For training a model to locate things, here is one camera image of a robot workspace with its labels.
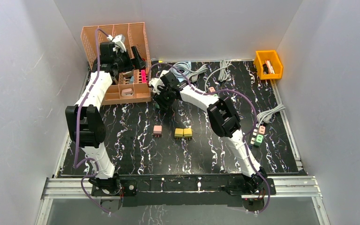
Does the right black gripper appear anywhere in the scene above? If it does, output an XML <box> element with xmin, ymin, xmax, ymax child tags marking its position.
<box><xmin>153</xmin><ymin>85</ymin><xmax>175</xmax><ymax>111</ymax></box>

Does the yellow plug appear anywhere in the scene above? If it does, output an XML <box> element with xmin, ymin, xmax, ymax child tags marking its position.
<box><xmin>183</xmin><ymin>127</ymin><xmax>193</xmax><ymax>140</ymax></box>
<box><xmin>174</xmin><ymin>128</ymin><xmax>184</xmax><ymax>139</ymax></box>

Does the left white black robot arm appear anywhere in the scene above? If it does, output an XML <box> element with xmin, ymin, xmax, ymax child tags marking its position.
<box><xmin>65</xmin><ymin>41</ymin><xmax>146</xmax><ymax>195</ymax></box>

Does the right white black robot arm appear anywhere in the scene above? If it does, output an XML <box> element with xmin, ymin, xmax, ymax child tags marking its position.
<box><xmin>149</xmin><ymin>71</ymin><xmax>268</xmax><ymax>194</ymax></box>

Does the pink file organizer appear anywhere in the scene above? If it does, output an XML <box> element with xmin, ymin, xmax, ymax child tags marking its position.
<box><xmin>81</xmin><ymin>22</ymin><xmax>151</xmax><ymax>105</ymax></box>

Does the right side black power strip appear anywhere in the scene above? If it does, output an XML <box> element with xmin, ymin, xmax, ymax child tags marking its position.
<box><xmin>250</xmin><ymin>125</ymin><xmax>266</xmax><ymax>147</ymax></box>

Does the orange storage bin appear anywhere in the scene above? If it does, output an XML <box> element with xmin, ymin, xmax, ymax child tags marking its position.
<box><xmin>254</xmin><ymin>50</ymin><xmax>283</xmax><ymax>80</ymax></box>

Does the coiled grey cable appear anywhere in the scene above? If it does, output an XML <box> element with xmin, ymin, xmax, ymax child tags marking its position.
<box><xmin>169</xmin><ymin>61</ymin><xmax>209</xmax><ymax>83</ymax></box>

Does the bundled white cable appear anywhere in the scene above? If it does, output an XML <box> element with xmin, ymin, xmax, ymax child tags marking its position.
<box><xmin>204</xmin><ymin>60</ymin><xmax>233</xmax><ymax>89</ymax></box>

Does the right side white cable bundle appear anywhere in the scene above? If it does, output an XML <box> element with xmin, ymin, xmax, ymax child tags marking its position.
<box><xmin>256</xmin><ymin>103</ymin><xmax>286</xmax><ymax>127</ymax></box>

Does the aluminium base frame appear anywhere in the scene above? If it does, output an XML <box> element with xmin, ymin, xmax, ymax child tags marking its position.
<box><xmin>36</xmin><ymin>174</ymin><xmax>329</xmax><ymax>225</ymax></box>

